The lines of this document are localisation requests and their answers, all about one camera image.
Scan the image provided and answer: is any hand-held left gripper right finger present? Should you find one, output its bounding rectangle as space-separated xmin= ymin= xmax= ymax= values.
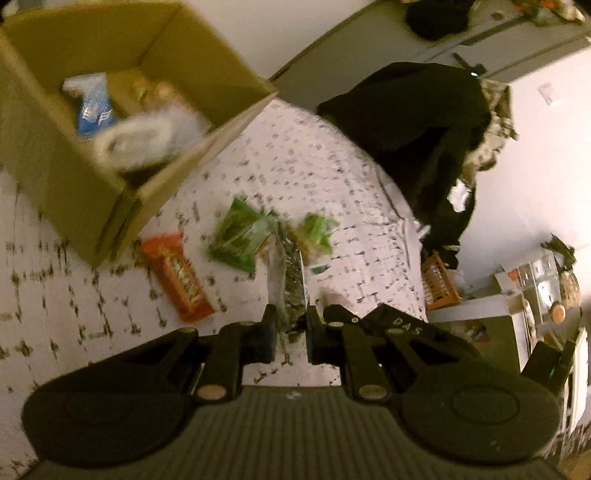
xmin=307 ymin=305 xmax=522 ymax=402

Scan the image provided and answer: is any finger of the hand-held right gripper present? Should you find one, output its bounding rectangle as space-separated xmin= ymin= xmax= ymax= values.
xmin=323 ymin=303 xmax=522 ymax=373

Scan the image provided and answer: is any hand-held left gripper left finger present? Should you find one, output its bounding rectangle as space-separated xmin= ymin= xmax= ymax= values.
xmin=111 ymin=305 xmax=278 ymax=402

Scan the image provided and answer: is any dark clear snack packet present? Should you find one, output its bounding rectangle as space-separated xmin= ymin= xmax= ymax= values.
xmin=265 ymin=222 xmax=310 ymax=342

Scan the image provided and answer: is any large green snack packet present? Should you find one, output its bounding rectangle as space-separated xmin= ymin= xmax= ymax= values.
xmin=208 ymin=196 xmax=278 ymax=273

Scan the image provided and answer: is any clear white-label snack packet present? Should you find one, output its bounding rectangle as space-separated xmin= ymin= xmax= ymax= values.
xmin=92 ymin=108 xmax=208 ymax=174

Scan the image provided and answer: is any blue snack packet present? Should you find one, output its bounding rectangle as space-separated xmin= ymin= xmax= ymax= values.
xmin=62 ymin=74 xmax=116 ymax=139

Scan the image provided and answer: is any cardboard box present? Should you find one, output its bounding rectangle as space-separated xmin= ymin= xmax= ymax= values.
xmin=0 ymin=0 xmax=278 ymax=268

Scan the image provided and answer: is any orange basket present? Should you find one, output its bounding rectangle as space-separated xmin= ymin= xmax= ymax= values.
xmin=421 ymin=251 xmax=462 ymax=311

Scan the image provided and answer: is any white desk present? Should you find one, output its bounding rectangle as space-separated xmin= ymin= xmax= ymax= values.
xmin=427 ymin=293 xmax=591 ymax=462

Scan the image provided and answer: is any clear drawer organizer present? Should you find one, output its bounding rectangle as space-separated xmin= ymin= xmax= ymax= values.
xmin=517 ymin=258 xmax=561 ymax=315

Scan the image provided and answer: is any small green snack packet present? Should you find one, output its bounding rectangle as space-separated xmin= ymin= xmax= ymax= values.
xmin=298 ymin=212 xmax=340 ymax=257

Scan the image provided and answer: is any orange snack packet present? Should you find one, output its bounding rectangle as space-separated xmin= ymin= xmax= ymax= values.
xmin=139 ymin=233 xmax=217 ymax=324

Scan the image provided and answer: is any green plant decoration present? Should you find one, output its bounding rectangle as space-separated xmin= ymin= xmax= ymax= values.
xmin=540 ymin=234 xmax=578 ymax=268

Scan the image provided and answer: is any white cloth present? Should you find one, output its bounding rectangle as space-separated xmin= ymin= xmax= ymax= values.
xmin=448 ymin=182 xmax=472 ymax=213

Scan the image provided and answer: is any white patterned blanket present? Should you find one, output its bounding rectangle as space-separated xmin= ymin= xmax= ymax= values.
xmin=0 ymin=97 xmax=430 ymax=462

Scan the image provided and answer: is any black jacket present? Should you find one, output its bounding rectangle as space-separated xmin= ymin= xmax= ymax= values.
xmin=316 ymin=62 xmax=492 ymax=268

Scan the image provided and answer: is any camouflage cloth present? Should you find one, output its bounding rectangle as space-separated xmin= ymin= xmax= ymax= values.
xmin=462 ymin=78 xmax=520 ymax=195

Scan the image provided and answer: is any grey door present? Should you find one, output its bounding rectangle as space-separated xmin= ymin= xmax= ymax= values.
xmin=270 ymin=0 xmax=591 ymax=112

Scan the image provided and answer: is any dark clothes hung on door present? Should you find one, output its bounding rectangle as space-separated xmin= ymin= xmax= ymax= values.
xmin=404 ymin=0 xmax=476 ymax=42

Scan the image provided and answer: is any black door handle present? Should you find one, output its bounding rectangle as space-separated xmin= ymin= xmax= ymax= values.
xmin=452 ymin=53 xmax=485 ymax=77

